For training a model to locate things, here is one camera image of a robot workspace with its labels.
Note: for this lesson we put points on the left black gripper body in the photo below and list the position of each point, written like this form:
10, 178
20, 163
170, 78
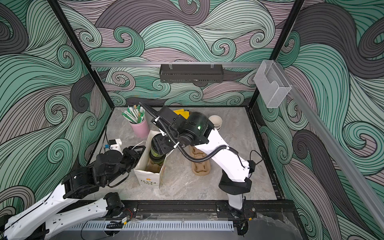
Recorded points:
130, 159

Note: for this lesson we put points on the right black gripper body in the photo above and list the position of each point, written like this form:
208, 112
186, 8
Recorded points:
171, 140

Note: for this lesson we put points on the white paper takeout bag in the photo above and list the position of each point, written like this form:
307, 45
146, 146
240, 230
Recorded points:
148, 173

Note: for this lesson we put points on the green paper coffee cup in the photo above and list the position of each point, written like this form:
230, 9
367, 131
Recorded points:
156, 155

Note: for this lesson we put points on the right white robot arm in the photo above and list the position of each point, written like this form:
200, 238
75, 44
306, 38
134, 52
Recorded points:
198, 141

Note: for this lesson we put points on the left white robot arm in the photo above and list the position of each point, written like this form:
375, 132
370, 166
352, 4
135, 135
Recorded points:
45, 218

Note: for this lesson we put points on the yellow napkin stack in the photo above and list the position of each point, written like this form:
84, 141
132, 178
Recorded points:
183, 113

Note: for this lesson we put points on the pink cup of stirrers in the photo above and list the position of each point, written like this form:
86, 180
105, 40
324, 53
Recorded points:
136, 116

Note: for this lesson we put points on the stack of green paper cups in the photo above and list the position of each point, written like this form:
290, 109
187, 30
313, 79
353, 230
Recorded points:
217, 121

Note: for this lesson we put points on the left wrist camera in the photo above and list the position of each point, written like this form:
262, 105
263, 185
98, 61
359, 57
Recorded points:
114, 145

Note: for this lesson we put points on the black wall-mounted tray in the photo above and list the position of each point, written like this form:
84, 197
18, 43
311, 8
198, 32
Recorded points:
191, 73

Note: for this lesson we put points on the white slotted cable duct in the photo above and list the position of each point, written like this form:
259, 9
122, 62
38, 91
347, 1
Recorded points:
158, 226

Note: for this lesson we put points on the clear acrylic wall holder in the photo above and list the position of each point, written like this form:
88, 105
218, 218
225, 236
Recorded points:
272, 83

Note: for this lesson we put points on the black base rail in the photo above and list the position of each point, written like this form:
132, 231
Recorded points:
220, 208

